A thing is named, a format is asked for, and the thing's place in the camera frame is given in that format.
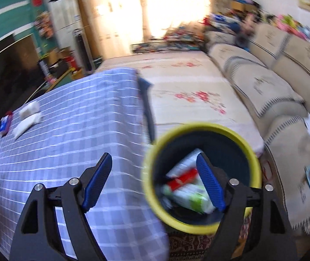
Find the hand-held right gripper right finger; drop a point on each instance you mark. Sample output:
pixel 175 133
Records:
pixel 210 182

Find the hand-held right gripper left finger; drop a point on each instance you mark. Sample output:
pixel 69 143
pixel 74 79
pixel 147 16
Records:
pixel 97 182

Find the green and white packet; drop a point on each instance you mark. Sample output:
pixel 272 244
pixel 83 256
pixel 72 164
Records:
pixel 193 198

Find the white and red packet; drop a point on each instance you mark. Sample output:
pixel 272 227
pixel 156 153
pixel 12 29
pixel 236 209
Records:
pixel 185 168

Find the yellow-rimmed dark blue bin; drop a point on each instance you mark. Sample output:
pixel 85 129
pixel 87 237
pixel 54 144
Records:
pixel 225 144

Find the purple checkered tablecloth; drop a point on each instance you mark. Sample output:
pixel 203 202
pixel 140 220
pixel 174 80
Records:
pixel 76 127

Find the long white packet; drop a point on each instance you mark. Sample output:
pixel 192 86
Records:
pixel 25 125

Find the dark grey fabric panel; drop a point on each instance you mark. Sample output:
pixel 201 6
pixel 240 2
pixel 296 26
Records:
pixel 146 100

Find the small white packet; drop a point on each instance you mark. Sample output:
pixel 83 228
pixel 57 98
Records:
pixel 29 109

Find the blue and red packet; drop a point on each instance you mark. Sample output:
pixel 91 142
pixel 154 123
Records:
pixel 6 125

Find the beige sofa with covers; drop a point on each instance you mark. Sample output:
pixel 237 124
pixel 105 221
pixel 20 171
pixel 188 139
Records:
pixel 266 87

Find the bed with floral sheet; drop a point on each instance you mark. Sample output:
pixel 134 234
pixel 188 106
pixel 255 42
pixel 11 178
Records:
pixel 185 73

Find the cardboard boxes on floor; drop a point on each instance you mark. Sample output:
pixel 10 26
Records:
pixel 62 65

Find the black tower fan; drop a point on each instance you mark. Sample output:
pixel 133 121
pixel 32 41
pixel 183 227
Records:
pixel 82 49

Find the black television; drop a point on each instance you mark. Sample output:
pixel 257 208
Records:
pixel 5 73

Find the dark grey hat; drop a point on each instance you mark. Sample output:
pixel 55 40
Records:
pixel 242 40

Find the pile of books and clutter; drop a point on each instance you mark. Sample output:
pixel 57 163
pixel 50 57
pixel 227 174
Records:
pixel 171 40

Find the white refrigerator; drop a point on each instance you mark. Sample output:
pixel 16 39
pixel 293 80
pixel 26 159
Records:
pixel 65 19

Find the artificial flower bunch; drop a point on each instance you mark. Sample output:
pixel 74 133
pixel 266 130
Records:
pixel 44 24

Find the cream patterned curtains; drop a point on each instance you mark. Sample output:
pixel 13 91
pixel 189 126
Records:
pixel 117 13

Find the red round wall decoration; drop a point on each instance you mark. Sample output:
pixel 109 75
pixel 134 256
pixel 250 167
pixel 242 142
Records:
pixel 37 1

